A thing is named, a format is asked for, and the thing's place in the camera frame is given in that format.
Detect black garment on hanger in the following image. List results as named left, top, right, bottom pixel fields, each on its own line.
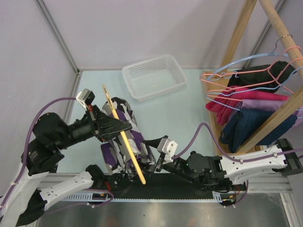
left=227, top=61, right=295, bottom=93

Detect wooden clothes rack frame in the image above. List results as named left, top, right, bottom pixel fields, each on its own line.
left=200, top=0, right=303, bottom=154

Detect purple camouflage trousers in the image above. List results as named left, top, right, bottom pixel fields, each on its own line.
left=100, top=97, right=156, bottom=180

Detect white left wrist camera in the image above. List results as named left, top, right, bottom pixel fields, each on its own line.
left=76, top=88, right=95, bottom=110

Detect white plastic basket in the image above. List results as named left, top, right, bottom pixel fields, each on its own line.
left=122, top=55, right=187, bottom=102

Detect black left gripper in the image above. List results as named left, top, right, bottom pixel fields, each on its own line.
left=55, top=104, right=133, bottom=149

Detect aluminium corner post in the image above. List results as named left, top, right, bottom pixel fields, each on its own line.
left=35, top=0, right=80, bottom=75

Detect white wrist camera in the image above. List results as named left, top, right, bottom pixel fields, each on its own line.
left=76, top=88, right=95, bottom=110
left=157, top=138, right=178, bottom=164

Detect pink garment on hanger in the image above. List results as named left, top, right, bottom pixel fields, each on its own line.
left=205, top=86, right=288, bottom=125

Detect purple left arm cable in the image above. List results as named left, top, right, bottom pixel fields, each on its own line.
left=0, top=97, right=79, bottom=209

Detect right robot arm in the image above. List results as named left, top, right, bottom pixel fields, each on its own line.
left=143, top=136, right=303, bottom=192

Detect dark blue denim garment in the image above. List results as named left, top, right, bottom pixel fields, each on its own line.
left=219, top=109, right=297, bottom=153

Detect lilac garment on hanger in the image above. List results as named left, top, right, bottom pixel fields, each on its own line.
left=228, top=99, right=284, bottom=120

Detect pink wire hanger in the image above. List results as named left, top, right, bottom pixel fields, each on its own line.
left=200, top=51, right=303, bottom=95
left=206, top=89, right=242, bottom=104

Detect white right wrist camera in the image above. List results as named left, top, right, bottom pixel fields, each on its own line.
left=157, top=138, right=178, bottom=164

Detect white cable duct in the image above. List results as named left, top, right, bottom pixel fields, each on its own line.
left=62, top=191, right=236, bottom=203

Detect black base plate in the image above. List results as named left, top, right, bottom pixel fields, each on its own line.
left=106, top=173, right=246, bottom=199

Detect yellow clothes hanger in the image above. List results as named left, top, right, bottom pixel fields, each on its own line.
left=102, top=84, right=146, bottom=185

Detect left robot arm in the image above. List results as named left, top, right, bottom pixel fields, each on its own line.
left=0, top=105, right=132, bottom=227

